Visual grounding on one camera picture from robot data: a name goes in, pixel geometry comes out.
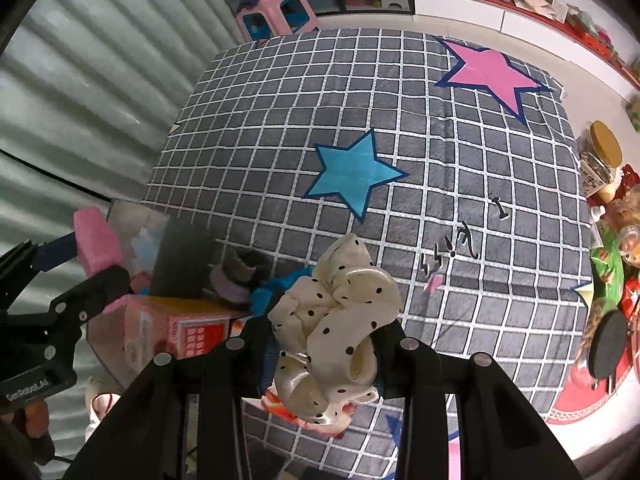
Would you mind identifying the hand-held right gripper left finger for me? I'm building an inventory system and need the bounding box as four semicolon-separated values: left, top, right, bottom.
62;317;281;480

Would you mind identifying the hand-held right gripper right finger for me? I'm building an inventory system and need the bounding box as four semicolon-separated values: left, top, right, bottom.
372;317;583;480

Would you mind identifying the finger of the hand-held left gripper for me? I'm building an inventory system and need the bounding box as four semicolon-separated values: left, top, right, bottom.
47;265;132;342
0;232;82;306

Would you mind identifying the pink sponge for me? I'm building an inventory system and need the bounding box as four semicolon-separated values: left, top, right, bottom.
73;207;126;278

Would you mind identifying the pink patterned tissue packet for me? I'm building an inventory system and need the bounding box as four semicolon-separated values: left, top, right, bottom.
122;294;246;376

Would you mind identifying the white cardboard box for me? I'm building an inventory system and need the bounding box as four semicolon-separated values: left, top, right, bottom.
85;198;261;396

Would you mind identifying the cream polka dot scrunchie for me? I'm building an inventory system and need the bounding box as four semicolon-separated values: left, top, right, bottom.
267;232;401;423

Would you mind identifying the person's left hand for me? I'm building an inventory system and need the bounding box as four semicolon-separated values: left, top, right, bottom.
0;400;53;441

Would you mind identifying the bright blue cloth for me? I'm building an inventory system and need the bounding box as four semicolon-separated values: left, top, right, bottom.
249;267;316;333

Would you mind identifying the mauve scrunchie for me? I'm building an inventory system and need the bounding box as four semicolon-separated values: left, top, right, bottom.
209;262;256;311

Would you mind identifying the red patterned round mat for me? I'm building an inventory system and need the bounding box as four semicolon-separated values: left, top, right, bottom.
542;350;640;427

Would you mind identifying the black round disc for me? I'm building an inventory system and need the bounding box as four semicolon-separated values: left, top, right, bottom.
587;310;628;381

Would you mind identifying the pile of colourful packets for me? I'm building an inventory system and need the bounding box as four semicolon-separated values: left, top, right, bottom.
575;160;640;321

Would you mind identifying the grey checkered star blanket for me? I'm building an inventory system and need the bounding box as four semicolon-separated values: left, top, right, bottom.
142;27;596;480

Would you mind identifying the jar with yellow lid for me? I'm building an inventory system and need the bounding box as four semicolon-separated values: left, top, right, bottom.
577;120;625;198

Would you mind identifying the pink plastic stool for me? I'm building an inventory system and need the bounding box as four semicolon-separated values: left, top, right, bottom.
235;0;321;43

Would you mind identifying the red shelf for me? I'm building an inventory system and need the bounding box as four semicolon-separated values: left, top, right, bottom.
415;0;640;92

